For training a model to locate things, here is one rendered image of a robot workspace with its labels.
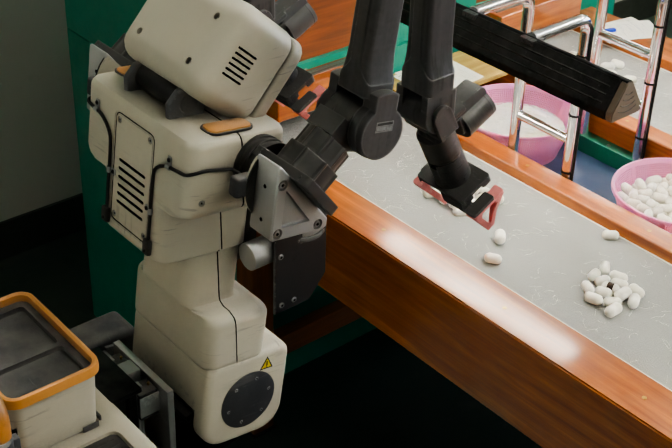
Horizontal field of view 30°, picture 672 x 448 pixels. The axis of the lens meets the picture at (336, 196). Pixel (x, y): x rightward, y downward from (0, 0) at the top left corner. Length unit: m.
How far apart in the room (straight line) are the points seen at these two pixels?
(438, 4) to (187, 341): 0.65
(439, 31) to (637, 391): 0.68
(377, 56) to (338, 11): 1.10
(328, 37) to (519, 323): 0.91
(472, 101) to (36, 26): 1.83
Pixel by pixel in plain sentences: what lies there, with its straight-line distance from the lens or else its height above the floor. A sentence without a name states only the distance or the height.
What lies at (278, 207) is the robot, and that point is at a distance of 1.67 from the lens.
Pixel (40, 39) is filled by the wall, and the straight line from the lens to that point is 3.50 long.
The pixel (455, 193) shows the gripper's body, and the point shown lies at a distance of 1.92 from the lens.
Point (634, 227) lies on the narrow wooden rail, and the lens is 2.47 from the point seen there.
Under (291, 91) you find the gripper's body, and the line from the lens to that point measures 2.19.
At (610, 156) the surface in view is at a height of 0.70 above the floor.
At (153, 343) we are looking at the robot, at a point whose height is 0.78.
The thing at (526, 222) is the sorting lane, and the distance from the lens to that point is 2.48.
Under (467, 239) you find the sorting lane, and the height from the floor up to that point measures 0.74.
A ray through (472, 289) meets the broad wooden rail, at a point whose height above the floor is 0.76.
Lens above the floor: 2.05
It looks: 31 degrees down
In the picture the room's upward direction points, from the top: 2 degrees clockwise
